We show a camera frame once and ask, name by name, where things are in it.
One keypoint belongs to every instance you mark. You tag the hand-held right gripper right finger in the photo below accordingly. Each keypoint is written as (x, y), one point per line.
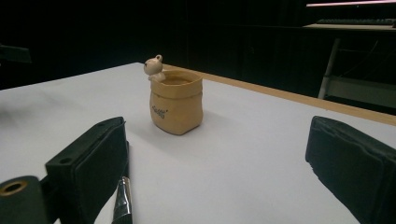
(355, 171)

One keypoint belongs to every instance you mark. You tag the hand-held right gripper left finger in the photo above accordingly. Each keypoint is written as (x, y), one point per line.
(90, 168)

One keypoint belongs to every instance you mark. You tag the black and silver pen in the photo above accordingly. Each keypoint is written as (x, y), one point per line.
(123, 199)

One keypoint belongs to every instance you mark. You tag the grey metal stand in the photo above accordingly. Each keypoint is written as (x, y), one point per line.
(358, 90)

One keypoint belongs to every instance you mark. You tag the white table board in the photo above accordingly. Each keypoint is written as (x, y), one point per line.
(233, 161)

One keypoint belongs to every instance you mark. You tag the dark keyboard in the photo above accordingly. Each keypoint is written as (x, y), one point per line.
(355, 21)

